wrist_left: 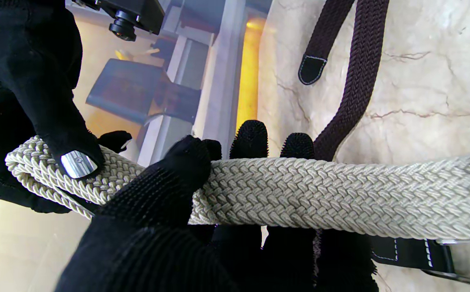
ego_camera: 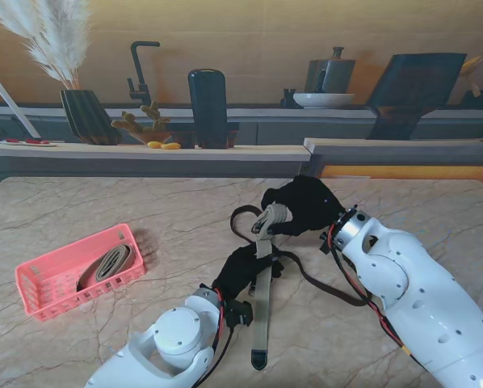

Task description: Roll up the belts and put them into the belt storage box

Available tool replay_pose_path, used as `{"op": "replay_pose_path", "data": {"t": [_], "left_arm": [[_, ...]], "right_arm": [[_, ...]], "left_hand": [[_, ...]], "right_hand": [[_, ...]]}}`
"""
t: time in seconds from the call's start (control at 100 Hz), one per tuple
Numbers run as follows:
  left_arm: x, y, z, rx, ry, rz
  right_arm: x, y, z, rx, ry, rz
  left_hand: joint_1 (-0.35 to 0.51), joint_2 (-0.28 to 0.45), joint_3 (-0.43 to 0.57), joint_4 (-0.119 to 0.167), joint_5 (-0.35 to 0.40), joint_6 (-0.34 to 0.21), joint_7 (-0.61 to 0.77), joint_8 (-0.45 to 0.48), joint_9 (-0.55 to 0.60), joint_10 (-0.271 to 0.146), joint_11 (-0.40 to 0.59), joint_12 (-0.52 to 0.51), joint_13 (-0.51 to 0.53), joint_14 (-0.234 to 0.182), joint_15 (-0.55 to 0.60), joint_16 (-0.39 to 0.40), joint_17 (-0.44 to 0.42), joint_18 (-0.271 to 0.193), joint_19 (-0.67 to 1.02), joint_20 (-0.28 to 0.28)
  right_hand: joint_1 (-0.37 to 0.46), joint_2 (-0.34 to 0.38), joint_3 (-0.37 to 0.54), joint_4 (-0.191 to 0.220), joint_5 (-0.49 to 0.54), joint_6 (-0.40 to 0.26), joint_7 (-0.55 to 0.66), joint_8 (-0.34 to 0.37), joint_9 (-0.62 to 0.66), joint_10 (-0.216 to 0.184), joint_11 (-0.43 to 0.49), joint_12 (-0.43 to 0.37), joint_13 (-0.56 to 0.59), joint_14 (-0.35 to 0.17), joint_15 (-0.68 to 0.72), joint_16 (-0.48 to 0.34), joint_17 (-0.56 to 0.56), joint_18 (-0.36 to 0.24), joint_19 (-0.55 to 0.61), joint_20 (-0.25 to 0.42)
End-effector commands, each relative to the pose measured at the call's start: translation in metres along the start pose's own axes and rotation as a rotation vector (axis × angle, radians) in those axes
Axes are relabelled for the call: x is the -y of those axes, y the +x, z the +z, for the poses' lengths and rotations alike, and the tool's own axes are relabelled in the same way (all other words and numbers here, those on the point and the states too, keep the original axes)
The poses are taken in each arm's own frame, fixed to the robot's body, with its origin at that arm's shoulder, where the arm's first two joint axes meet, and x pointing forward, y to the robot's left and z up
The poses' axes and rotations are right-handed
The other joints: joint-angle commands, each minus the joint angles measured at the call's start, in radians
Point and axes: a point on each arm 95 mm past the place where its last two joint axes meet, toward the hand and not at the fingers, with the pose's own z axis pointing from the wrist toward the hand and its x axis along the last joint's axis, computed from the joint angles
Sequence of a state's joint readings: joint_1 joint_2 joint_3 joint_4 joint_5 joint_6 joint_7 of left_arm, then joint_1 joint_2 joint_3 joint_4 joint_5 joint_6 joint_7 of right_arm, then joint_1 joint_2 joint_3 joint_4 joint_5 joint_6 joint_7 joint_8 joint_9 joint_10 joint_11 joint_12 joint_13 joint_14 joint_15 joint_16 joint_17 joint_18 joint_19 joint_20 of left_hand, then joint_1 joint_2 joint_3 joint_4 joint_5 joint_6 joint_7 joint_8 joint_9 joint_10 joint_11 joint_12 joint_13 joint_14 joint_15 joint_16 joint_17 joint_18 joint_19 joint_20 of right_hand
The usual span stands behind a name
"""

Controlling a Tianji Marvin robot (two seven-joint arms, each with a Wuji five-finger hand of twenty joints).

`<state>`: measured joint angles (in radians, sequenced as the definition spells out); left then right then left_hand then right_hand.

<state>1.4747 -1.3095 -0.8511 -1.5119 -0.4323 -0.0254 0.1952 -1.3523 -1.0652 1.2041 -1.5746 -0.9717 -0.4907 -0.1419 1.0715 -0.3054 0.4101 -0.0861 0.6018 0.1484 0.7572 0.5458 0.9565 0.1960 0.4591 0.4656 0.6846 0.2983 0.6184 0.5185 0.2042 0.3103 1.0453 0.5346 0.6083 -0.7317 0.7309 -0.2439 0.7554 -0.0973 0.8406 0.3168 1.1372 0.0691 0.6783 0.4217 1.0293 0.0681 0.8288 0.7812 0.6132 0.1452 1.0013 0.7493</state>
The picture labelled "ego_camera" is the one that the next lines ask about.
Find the cactus plant in bowl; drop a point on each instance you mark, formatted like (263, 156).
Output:
(156, 121)

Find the grey back cabinet counter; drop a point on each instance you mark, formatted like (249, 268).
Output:
(265, 113)

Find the white pampas grass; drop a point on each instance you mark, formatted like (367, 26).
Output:
(60, 48)

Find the dark ribbed vase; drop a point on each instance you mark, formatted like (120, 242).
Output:
(88, 117)

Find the white leaning slat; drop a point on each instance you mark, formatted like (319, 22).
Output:
(15, 110)

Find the white shallow bowl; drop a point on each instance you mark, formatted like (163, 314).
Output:
(324, 100)

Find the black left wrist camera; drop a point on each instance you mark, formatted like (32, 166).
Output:
(239, 313)

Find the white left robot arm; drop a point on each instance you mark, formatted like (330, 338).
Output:
(173, 339)

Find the long beige woven belt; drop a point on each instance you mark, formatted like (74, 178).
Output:
(262, 307)

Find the plate with red slices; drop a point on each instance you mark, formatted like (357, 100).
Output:
(31, 142)

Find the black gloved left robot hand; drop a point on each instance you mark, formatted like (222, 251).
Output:
(241, 268)

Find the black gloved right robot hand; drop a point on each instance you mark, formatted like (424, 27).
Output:
(310, 206)

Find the grey jug with lid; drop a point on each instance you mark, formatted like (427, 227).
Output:
(338, 77)

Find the dark slanted board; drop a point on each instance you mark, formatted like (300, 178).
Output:
(415, 93)

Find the small black bottles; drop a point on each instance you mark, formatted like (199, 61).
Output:
(288, 101)

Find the black leather belt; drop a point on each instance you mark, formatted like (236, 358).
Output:
(326, 289)

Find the pink plastic storage basket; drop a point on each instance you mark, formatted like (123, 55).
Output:
(55, 279)

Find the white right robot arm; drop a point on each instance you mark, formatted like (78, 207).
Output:
(407, 291)

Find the black kitchen faucet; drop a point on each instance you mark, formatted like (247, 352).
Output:
(139, 68)

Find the grey counter with orange light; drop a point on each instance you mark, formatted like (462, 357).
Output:
(387, 155)

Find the yellow wooden utensil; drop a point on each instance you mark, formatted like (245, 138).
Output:
(471, 64)

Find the yellow orange fruit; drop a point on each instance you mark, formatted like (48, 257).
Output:
(171, 146)
(154, 144)

